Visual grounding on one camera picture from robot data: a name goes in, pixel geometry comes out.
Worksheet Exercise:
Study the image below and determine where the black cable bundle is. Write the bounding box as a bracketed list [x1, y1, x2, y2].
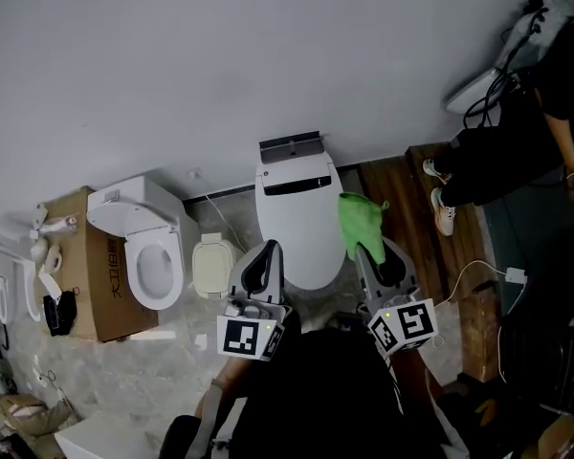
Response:
[462, 0, 551, 131]

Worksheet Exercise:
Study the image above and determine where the white ring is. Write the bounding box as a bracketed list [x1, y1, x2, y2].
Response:
[44, 245, 63, 274]

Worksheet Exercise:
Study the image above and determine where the person's right forearm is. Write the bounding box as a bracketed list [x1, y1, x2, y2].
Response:
[389, 349, 444, 401]

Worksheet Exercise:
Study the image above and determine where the white open toilet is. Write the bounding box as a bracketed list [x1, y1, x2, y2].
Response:
[85, 174, 200, 311]

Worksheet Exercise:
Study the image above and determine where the person's black clothed body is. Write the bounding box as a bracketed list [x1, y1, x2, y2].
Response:
[160, 308, 460, 459]

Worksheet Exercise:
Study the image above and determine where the wooden platform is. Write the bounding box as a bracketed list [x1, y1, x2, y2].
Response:
[358, 143, 503, 384]

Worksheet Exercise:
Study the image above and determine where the black pouch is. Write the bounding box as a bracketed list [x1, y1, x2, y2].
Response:
[42, 290, 79, 338]

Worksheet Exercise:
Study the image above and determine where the beige trash bin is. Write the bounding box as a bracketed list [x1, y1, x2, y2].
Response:
[190, 231, 238, 299]

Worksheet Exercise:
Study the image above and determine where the white smart toilet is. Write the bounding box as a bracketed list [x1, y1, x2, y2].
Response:
[254, 148, 346, 291]

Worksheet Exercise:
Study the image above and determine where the white paper card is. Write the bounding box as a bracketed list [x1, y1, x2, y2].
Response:
[37, 265, 63, 300]

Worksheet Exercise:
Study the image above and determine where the green cloth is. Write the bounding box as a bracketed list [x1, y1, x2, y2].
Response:
[338, 191, 391, 263]

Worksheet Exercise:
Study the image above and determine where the white cabinet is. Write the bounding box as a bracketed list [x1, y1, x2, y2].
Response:
[55, 411, 173, 459]

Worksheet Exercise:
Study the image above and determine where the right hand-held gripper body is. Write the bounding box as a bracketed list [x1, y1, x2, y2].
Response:
[365, 288, 439, 356]

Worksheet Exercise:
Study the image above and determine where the thin white cable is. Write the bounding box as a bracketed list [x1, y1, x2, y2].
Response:
[203, 193, 248, 252]

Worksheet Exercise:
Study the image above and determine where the white adapter cable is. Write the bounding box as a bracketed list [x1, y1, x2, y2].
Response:
[432, 258, 508, 310]

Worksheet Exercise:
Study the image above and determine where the black suitcase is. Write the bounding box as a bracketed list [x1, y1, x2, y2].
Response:
[499, 303, 574, 415]

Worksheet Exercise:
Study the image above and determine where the white wall-mounted fixture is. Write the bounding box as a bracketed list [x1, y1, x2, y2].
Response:
[444, 0, 573, 117]

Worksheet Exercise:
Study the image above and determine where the person's left forearm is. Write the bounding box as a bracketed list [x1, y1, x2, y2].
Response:
[193, 356, 250, 420]

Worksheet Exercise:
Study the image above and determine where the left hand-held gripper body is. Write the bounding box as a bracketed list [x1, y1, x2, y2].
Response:
[216, 298, 294, 362]

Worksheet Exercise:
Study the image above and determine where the large cardboard box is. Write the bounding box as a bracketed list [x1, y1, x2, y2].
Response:
[37, 186, 160, 343]

